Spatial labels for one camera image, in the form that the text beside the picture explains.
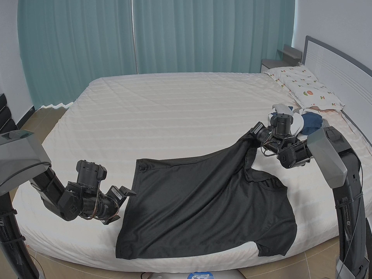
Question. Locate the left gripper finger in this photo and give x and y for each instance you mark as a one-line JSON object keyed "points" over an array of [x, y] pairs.
{"points": [[129, 191], [112, 220]]}

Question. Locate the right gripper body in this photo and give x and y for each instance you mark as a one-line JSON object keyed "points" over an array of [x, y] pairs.
{"points": [[260, 132]]}

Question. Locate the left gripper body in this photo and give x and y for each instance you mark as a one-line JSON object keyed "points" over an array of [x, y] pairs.
{"points": [[112, 205]]}

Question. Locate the black T-shirt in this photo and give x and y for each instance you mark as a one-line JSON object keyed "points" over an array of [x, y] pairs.
{"points": [[203, 199]]}

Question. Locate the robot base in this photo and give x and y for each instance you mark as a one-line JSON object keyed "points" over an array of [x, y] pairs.
{"points": [[226, 275]]}

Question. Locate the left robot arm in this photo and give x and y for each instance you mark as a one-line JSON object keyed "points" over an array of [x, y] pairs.
{"points": [[23, 155]]}

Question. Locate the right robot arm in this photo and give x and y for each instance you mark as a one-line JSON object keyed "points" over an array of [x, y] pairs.
{"points": [[325, 155]]}

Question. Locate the pile of clothes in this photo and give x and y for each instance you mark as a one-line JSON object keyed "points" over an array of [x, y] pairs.
{"points": [[312, 122]]}

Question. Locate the white printed pillow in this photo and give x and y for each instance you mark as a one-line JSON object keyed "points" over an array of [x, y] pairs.
{"points": [[305, 87]]}

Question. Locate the grey bedside table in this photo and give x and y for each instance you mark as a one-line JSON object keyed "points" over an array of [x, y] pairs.
{"points": [[286, 55]]}

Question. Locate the bed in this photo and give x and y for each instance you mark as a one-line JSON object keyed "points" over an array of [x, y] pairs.
{"points": [[174, 112]]}

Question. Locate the blue-green curtain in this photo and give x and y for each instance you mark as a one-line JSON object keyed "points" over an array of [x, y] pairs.
{"points": [[209, 25], [75, 39]]}

